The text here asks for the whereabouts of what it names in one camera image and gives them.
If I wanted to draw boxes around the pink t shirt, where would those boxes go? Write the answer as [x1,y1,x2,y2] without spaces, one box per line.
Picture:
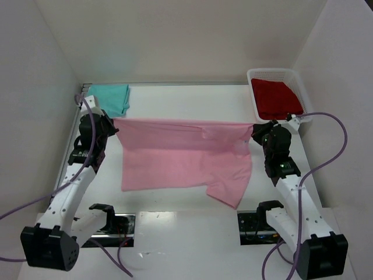
[114,118,254,209]

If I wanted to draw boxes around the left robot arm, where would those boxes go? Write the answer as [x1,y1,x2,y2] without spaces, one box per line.
[20,111,118,271]

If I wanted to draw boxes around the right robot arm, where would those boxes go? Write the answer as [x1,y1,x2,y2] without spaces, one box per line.
[251,120,349,279]

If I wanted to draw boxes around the teal folded t shirt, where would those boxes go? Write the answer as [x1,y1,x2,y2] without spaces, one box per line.
[87,84,130,118]

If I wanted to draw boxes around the red t shirt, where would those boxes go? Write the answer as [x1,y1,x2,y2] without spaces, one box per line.
[251,79,304,120]

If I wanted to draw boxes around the white plastic basket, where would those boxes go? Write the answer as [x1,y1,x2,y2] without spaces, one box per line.
[247,68,314,123]

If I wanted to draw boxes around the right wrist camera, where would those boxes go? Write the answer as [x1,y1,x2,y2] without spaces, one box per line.
[284,114,301,133]

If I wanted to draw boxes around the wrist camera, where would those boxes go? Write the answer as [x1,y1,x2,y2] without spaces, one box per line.
[284,114,301,133]
[80,96,102,115]

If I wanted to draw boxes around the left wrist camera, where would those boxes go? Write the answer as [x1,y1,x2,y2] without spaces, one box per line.
[80,96,102,115]

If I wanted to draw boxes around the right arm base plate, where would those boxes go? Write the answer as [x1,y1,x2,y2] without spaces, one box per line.
[237,211,282,246]

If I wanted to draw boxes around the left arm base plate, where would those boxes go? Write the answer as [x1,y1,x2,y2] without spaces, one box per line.
[83,213,136,248]

